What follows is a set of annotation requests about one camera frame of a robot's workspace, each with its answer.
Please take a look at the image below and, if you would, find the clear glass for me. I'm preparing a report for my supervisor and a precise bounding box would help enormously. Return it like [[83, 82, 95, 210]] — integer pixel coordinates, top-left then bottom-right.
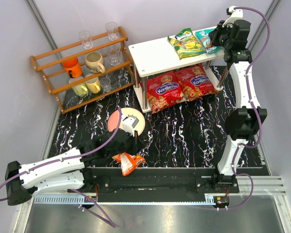
[[78, 31, 93, 50], [105, 22, 118, 41]]

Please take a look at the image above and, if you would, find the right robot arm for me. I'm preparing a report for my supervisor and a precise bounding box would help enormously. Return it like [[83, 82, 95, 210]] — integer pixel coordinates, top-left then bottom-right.
[[207, 19, 267, 192]]

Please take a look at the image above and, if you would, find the pink round plate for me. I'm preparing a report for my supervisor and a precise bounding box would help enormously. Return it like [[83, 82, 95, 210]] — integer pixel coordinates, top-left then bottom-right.
[[107, 107, 145, 135]]

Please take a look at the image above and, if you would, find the beige mug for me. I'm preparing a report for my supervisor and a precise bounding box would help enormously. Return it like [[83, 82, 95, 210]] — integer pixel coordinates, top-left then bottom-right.
[[85, 52, 106, 73]]

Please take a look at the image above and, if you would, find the light green mug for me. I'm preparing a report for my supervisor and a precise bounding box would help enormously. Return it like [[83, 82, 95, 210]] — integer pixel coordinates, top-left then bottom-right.
[[72, 83, 88, 97]]

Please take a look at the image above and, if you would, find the yellow mug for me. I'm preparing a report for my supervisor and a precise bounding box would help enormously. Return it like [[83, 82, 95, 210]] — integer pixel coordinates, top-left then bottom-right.
[[85, 77, 101, 94]]

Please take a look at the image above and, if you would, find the yellow green Fox's bag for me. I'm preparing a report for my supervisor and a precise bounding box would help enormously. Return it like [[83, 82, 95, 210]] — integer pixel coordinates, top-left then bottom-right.
[[167, 28, 206, 60]]

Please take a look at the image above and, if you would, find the white two-tier shelf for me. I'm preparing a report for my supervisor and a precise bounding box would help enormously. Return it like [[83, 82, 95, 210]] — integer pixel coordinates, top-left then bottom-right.
[[129, 37, 228, 113]]

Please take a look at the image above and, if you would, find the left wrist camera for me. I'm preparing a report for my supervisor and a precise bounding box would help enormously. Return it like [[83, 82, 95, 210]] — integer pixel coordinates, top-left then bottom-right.
[[121, 114, 139, 136]]

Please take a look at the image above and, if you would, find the teal Fox's candy bag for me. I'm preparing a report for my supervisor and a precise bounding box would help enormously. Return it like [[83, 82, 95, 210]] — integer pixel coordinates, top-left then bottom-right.
[[195, 28, 220, 54]]

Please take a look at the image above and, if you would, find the clear glass top left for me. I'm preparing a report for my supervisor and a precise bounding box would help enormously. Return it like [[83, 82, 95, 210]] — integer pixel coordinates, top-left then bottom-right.
[[78, 31, 93, 50]]

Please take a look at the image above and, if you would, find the clear glass top right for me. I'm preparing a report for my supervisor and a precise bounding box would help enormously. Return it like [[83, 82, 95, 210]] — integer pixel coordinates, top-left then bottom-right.
[[105, 22, 118, 41]]

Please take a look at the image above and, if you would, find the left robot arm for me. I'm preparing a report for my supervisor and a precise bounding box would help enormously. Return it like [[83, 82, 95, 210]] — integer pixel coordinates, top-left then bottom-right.
[[5, 129, 141, 206]]

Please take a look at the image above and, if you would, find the orange candy bag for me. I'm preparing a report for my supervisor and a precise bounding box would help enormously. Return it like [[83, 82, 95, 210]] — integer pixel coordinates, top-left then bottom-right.
[[112, 152, 145, 176]]

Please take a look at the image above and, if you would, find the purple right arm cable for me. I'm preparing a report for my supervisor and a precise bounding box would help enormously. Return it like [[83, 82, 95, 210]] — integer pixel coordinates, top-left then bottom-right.
[[208, 6, 271, 211]]

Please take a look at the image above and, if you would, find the clear glass bottom shelf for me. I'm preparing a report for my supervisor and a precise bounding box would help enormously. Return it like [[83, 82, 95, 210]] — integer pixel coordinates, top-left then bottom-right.
[[100, 77, 112, 93]]

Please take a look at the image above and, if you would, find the orange mug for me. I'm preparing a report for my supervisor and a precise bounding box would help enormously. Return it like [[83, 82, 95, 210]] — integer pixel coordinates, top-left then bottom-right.
[[62, 58, 82, 78]]

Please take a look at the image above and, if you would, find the red candy bag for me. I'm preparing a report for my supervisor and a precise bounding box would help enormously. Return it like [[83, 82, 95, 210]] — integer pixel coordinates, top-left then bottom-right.
[[175, 64, 218, 101], [146, 71, 185, 113]]

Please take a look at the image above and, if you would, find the clear glass shelf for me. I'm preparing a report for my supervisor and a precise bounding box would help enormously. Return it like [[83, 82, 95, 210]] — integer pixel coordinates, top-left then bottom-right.
[[105, 46, 121, 66], [100, 77, 112, 93]]

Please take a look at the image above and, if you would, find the wooden cup rack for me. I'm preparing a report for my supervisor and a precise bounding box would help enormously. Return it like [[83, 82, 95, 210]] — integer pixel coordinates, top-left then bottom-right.
[[30, 27, 135, 114]]

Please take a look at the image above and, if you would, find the clear glass middle shelf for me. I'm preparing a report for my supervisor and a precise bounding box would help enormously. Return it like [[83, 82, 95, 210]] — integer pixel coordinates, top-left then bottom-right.
[[105, 46, 121, 66]]

